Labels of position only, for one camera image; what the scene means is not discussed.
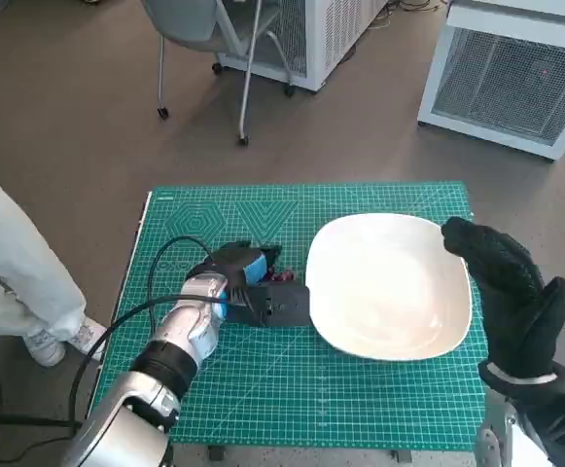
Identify black gloved right hand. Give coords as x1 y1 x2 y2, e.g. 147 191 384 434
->
440 216 565 379

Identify black left hand blue tape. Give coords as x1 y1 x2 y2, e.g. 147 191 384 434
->
212 240 284 287

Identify white square plate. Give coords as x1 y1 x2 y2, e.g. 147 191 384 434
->
304 212 474 362

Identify green cutting mat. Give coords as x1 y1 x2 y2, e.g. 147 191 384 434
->
87 181 488 447

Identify white cabinet with mesh front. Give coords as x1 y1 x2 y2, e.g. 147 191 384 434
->
416 0 565 162

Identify person in white trousers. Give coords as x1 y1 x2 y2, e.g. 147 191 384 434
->
0 145 109 369

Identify grey chair with metal legs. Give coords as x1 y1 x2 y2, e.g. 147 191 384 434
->
138 0 296 147

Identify white cabinet with mesh side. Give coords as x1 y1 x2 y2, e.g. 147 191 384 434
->
213 0 390 96

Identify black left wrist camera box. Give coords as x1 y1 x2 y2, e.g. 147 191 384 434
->
223 283 312 328

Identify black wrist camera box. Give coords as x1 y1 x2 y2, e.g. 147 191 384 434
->
223 283 312 328
514 386 565 467

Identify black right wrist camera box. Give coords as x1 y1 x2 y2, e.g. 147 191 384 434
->
514 386 565 467

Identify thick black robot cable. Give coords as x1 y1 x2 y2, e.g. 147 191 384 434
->
0 235 218 434

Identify thin floor cables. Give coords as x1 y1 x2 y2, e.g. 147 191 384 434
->
373 0 451 30

